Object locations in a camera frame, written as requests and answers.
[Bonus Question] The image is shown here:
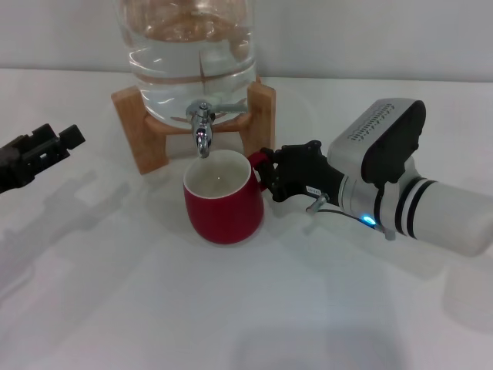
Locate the chrome dispenser faucet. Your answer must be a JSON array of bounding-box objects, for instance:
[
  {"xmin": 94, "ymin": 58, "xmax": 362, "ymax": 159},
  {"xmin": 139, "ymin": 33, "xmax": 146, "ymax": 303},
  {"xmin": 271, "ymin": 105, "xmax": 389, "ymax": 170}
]
[{"xmin": 185, "ymin": 99, "xmax": 247, "ymax": 159}]

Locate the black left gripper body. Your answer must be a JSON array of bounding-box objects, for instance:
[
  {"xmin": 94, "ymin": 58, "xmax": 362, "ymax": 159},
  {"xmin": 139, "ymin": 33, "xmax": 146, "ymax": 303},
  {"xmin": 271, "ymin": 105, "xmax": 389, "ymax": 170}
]
[{"xmin": 0, "ymin": 140, "xmax": 34, "ymax": 193}]

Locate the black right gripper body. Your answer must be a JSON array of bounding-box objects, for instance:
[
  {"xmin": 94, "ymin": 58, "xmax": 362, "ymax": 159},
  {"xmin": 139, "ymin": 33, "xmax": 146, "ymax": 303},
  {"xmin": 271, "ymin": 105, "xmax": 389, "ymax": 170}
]
[{"xmin": 271, "ymin": 140, "xmax": 346, "ymax": 204}]

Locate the wooden dispenser stand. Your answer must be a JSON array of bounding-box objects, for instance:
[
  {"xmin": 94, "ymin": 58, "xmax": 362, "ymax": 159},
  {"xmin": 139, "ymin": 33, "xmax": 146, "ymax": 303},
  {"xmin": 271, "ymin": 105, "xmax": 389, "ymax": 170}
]
[{"xmin": 111, "ymin": 76, "xmax": 277, "ymax": 177}]

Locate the red cup with white inside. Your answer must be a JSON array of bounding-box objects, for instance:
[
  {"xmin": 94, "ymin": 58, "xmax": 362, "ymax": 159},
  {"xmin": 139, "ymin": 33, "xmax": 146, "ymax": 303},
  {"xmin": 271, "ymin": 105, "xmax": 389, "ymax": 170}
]
[{"xmin": 183, "ymin": 150, "xmax": 271, "ymax": 246}]

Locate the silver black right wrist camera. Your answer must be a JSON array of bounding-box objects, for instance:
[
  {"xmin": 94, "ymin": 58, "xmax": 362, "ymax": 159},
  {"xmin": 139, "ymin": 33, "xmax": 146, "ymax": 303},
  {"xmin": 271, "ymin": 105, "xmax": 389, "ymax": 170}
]
[{"xmin": 326, "ymin": 99, "xmax": 428, "ymax": 190}]

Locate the clear glass water dispenser jar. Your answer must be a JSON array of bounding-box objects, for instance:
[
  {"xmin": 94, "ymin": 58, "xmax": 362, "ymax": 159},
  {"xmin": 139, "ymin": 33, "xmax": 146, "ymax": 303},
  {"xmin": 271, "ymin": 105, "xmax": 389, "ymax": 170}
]
[{"xmin": 113, "ymin": 0, "xmax": 258, "ymax": 129}]

